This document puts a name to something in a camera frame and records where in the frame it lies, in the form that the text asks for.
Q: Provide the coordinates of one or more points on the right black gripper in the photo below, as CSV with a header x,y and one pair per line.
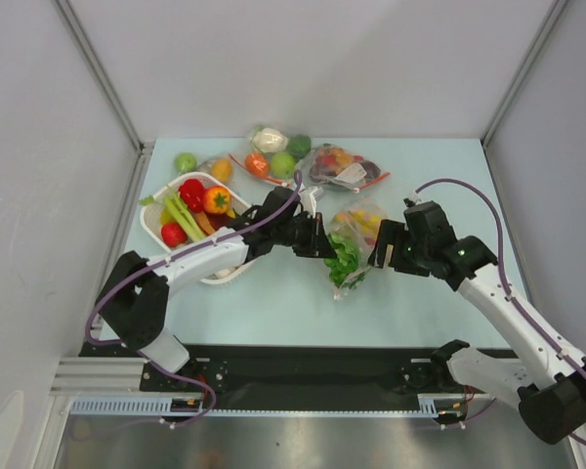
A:
x,y
393,247

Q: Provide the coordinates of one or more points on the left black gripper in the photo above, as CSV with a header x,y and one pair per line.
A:
x,y
316,244

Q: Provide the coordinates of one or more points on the green lettuce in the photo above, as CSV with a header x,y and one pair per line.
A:
x,y
348,270

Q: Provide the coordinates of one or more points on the clear zip bag pink seal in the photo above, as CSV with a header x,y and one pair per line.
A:
x,y
352,233

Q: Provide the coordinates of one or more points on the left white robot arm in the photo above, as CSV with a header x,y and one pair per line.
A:
x,y
135,297

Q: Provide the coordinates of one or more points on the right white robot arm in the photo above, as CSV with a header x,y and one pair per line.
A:
x,y
547,386

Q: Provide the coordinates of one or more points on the zip bag with dark fruits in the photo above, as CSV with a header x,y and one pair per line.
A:
x,y
337,168

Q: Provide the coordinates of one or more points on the zip bag with vegetables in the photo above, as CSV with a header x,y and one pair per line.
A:
x,y
270,155

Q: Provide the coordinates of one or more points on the orange mango in bag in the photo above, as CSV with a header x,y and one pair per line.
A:
x,y
221,169

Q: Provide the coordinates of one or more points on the yellow corn cob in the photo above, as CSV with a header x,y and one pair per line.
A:
x,y
368,221

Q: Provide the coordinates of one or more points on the orange persimmon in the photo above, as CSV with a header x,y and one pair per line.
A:
x,y
216,200

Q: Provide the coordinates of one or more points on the red bell pepper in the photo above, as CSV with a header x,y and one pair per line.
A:
x,y
191,193

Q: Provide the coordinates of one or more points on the green celery stalk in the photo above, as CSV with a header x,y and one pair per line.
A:
x,y
167,200

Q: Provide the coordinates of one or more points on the green apple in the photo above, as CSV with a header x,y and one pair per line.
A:
x,y
185,162

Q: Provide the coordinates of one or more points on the white plastic basket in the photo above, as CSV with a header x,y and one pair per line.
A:
x,y
222,277

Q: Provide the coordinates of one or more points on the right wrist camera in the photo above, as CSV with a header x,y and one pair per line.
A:
x,y
412,200

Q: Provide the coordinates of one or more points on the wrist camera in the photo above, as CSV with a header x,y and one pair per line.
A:
x,y
412,200
309,198

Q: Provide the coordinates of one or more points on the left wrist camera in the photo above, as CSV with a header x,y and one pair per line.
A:
x,y
309,198

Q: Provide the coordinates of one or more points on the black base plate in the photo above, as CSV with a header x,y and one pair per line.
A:
x,y
321,379

